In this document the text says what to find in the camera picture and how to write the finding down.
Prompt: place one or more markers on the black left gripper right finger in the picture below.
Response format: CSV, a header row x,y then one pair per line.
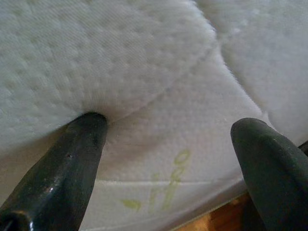
x,y
276,180

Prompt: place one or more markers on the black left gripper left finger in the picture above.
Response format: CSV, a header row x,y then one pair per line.
x,y
53,183

